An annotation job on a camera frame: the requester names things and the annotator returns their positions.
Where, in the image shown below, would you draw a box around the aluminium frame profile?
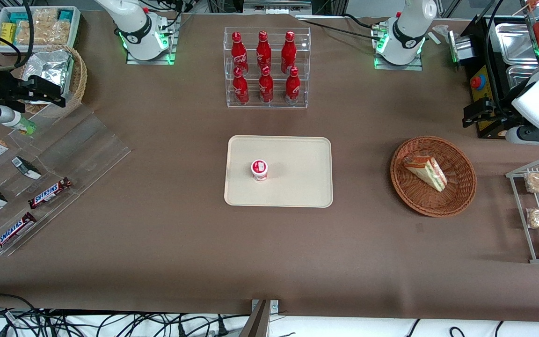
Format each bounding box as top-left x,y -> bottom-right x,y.
206,0 -> 348,19

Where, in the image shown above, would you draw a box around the brown wicker basket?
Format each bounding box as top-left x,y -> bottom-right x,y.
390,136 -> 477,218

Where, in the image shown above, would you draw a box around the metal table bracket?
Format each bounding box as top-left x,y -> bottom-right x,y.
240,299 -> 280,337

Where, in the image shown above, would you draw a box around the tan wicker basket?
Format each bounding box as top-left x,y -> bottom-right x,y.
19,44 -> 88,118

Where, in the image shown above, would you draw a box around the black floor cable bundle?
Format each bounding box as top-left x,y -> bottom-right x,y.
0,293 -> 251,337

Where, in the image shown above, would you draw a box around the beige snack bags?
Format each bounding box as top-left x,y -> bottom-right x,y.
16,8 -> 72,46

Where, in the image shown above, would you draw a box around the clear acrylic bottle rack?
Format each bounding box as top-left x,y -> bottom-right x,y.
224,27 -> 311,109

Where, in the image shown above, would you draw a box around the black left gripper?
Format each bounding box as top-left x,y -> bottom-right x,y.
462,97 -> 499,128

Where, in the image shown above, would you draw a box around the grey metal wire rack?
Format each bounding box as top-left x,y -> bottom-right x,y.
505,156 -> 539,264

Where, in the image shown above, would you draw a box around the yellow snack box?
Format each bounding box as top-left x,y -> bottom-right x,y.
0,22 -> 17,46

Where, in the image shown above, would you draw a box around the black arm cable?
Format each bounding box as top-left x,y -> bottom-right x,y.
484,0 -> 507,117
0,0 -> 35,71

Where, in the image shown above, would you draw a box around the clear acrylic display stand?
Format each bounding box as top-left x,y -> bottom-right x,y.
0,105 -> 132,257

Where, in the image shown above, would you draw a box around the white plastic bin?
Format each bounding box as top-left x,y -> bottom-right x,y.
0,6 -> 82,55

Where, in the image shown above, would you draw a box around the silver foil pack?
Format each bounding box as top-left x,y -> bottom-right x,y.
23,49 -> 75,102

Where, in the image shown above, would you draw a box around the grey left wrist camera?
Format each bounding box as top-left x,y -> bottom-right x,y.
505,125 -> 539,146

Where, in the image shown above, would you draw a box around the red white yogurt cup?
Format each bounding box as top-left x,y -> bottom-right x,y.
251,160 -> 269,182

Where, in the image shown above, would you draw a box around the small silver metal device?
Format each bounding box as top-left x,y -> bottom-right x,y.
447,30 -> 474,64

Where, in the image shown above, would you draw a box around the black food warmer box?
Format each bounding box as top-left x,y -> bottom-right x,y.
460,13 -> 539,139

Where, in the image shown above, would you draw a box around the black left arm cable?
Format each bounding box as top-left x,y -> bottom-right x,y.
484,0 -> 507,117

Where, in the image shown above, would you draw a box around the steel food pan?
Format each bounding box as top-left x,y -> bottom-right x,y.
505,65 -> 539,90
494,22 -> 539,66

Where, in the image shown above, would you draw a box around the brown Snickers bar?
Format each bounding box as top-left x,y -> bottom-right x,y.
0,212 -> 37,254
28,177 -> 73,210

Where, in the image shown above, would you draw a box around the beige plastic tray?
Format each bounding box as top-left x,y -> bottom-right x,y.
224,135 -> 334,208

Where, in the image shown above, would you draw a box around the triangular sandwich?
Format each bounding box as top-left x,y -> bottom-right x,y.
401,154 -> 448,193

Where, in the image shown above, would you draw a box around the red cola bottle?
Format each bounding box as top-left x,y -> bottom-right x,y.
284,66 -> 301,105
232,66 -> 250,105
258,66 -> 274,104
256,31 -> 272,71
231,32 -> 249,75
281,31 -> 297,74

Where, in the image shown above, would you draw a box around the black table cable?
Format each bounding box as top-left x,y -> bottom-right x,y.
297,13 -> 383,39

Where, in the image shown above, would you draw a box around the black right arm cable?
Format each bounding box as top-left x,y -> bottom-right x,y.
0,0 -> 35,71

